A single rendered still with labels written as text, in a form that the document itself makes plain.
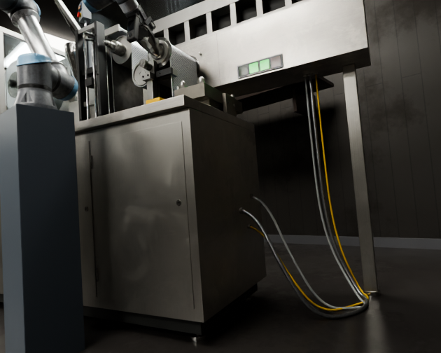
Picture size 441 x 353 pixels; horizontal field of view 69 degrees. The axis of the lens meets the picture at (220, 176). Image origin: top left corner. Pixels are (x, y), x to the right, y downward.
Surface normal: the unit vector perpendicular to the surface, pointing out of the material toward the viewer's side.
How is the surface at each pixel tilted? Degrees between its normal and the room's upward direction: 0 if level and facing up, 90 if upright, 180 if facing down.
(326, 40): 90
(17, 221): 90
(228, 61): 90
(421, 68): 90
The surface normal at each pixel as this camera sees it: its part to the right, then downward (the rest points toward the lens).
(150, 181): -0.47, -0.02
